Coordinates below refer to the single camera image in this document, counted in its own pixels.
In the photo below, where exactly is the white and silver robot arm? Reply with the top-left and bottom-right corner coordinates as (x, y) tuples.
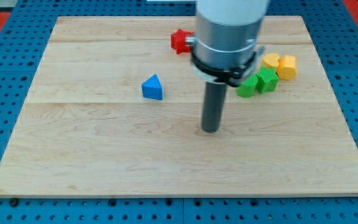
(186, 0), (270, 87)

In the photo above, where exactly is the blue triangle block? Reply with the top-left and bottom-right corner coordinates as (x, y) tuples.
(141, 74), (163, 100)

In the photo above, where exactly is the green circle block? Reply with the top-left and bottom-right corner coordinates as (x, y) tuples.
(236, 75), (258, 98)

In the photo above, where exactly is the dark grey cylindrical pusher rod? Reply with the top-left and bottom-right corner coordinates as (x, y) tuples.
(201, 82), (227, 133)

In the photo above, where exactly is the light wooden board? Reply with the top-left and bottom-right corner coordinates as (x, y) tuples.
(0, 16), (358, 198)

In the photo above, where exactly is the red star block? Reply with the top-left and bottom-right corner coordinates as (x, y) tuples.
(170, 29), (194, 54)

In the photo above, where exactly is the green star block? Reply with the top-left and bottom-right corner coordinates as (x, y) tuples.
(255, 66), (279, 95)

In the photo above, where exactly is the yellow heart block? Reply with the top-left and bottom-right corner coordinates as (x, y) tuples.
(262, 53), (280, 69)

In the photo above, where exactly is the yellow hexagon block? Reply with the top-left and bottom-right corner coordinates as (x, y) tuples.
(276, 55), (298, 80)

